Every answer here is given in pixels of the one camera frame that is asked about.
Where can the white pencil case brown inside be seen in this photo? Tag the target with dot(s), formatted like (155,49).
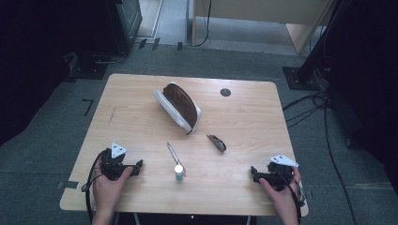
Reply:
(180,108)

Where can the person's right hand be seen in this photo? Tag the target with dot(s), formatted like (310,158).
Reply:
(283,201)

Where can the dark round table grommet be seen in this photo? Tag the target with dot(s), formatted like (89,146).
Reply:
(225,92)

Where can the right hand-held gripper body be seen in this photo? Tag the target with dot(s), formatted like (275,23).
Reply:
(280,175)

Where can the black stand with square base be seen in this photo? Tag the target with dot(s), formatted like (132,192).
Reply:
(302,78)

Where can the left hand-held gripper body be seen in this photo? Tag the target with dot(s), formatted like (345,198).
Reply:
(113,164)

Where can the person's left hand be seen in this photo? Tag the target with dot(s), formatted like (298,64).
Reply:
(106,193)

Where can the light wooden furniture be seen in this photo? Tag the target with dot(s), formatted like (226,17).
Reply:
(250,11)

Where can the silver pen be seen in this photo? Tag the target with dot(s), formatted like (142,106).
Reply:
(174,155)

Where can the glue stick white cap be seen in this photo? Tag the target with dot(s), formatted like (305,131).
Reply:
(179,173)

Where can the black flat stand base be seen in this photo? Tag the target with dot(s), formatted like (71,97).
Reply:
(89,70)

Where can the dark curtain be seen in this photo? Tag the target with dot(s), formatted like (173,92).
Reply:
(28,68)

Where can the black cabinet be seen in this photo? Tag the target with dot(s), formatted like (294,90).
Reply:
(125,22)

